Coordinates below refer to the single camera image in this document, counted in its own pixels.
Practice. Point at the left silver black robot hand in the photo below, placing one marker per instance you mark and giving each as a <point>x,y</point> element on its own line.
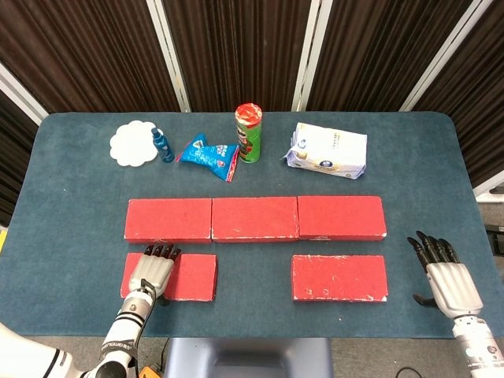
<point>153,271</point>

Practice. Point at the teal felt table cover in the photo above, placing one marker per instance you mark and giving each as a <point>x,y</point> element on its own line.
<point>256,283</point>

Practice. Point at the white tissue pack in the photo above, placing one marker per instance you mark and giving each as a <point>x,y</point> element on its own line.
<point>330,149</point>

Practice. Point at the orange floor object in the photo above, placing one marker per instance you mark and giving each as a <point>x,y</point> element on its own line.
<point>151,373</point>

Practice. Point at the white flower-shaped plate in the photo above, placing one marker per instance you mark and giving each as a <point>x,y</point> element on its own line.
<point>132,143</point>

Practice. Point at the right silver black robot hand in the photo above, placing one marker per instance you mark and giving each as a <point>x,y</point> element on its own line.
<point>453,287</point>

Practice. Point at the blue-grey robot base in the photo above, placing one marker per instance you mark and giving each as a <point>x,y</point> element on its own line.
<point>248,358</point>

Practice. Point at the blue snack bag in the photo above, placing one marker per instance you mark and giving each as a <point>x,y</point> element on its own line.
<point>208,155</point>

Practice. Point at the blue spray bottle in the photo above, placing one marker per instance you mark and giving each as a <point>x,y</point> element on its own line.
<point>164,149</point>

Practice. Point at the red brick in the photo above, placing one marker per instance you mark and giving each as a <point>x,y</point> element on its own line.
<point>169,216</point>
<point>193,275</point>
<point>252,216</point>
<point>338,275</point>
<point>338,214</point>

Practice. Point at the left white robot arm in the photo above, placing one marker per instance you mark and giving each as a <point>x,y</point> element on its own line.
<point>118,342</point>

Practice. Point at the black floor device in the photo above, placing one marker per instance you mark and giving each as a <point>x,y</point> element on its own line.
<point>498,240</point>

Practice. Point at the brown ribbed partition panel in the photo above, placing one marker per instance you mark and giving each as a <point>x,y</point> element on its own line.
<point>484,98</point>
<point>15,157</point>
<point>374,51</point>
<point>78,51</point>
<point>244,51</point>

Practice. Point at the green Pringles can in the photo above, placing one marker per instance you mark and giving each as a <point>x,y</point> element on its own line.
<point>249,138</point>

